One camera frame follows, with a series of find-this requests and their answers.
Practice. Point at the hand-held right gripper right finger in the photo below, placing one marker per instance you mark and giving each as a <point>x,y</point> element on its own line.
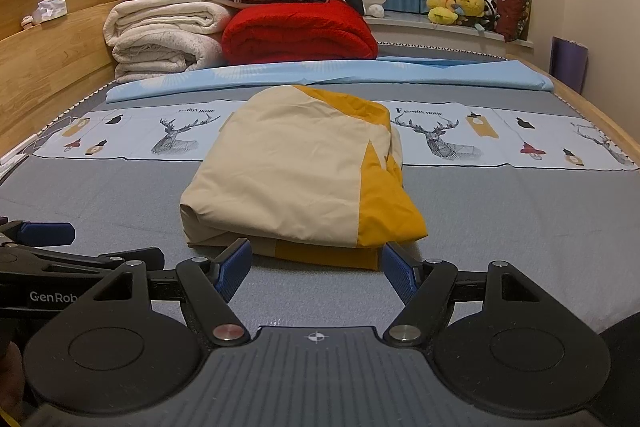
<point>402,274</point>

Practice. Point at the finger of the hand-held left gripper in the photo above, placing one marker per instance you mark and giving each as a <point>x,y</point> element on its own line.
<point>75,263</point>
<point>47,234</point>

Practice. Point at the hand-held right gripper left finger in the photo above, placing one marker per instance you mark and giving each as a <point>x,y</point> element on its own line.
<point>234,269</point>

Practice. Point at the beige and mustard hooded jacket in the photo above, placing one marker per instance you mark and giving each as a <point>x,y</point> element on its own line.
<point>280,177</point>

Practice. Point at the deer printed white cloth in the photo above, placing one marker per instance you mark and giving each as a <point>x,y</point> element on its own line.
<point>150,132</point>

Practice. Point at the wooden headboard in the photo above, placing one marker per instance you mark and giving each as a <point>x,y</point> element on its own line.
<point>50,67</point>

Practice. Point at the light blue folded sheet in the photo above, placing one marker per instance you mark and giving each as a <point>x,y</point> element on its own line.
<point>350,74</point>

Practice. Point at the speckled white folded quilt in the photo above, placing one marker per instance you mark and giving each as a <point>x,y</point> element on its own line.
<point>160,52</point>

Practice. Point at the white tissue pack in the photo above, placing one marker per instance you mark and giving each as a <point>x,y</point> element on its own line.
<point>52,9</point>

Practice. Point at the white window ledge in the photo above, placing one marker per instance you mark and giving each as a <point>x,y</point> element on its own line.
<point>425,32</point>

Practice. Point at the red folded blanket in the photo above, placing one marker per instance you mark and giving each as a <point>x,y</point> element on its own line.
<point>300,32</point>

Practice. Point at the cream folded quilt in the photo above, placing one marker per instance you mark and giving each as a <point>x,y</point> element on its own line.
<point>165,14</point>

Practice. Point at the yellow duck plush toy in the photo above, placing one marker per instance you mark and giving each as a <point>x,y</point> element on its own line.
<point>440,4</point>

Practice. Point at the black white striped plush toy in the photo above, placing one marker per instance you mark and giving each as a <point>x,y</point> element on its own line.
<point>490,14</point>

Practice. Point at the yellow bear plush toy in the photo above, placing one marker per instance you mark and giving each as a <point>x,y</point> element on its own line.
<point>470,4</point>

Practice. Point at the dark red cushion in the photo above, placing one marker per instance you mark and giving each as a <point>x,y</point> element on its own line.
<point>512,9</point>

